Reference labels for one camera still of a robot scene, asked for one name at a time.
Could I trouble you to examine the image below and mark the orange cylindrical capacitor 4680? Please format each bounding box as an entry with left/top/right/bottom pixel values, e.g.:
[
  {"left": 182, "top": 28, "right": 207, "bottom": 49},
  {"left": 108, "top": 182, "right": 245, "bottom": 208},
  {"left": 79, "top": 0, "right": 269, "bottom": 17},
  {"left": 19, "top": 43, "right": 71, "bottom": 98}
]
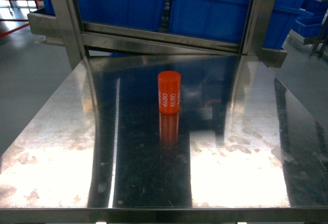
[{"left": 158, "top": 71, "right": 181, "bottom": 114}]

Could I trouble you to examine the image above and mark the blue plastic bin left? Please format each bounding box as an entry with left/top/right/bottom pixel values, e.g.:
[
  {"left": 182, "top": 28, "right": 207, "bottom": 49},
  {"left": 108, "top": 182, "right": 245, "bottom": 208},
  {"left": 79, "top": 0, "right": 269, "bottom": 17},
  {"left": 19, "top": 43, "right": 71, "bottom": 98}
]
[{"left": 77, "top": 0, "right": 165, "bottom": 31}]

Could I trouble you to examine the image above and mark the blue plastic bin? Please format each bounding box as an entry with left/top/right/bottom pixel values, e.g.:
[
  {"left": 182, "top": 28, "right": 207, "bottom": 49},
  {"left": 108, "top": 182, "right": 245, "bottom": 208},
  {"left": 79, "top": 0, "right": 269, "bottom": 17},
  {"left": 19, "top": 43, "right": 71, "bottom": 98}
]
[
  {"left": 263, "top": 0, "right": 308, "bottom": 49},
  {"left": 169, "top": 0, "right": 250, "bottom": 44},
  {"left": 77, "top": 0, "right": 165, "bottom": 31}
]

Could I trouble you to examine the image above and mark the blue plastic bin middle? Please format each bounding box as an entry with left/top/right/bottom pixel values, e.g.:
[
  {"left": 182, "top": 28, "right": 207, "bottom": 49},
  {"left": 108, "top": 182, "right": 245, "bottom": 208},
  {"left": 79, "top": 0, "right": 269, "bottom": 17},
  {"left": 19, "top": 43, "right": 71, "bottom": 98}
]
[{"left": 169, "top": 0, "right": 250, "bottom": 44}]

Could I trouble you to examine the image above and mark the blue plastic bin right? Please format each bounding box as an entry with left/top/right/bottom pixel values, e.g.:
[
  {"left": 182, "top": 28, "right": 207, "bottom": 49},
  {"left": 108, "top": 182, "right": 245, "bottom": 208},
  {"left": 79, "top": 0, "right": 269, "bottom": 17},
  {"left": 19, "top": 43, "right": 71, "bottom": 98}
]
[{"left": 263, "top": 0, "right": 308, "bottom": 49}]

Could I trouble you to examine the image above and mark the blue bin far right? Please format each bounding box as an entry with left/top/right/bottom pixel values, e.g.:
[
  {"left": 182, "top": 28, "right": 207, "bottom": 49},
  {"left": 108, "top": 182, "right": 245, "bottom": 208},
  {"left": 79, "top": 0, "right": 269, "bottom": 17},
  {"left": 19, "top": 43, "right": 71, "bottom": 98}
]
[{"left": 292, "top": 0, "right": 327, "bottom": 37}]

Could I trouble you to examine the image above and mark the stainless steel rack frame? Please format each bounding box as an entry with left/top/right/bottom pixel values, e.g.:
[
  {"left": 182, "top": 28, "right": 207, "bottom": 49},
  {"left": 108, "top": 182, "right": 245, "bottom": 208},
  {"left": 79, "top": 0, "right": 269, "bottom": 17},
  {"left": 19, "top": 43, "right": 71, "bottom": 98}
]
[{"left": 28, "top": 0, "right": 287, "bottom": 68}]

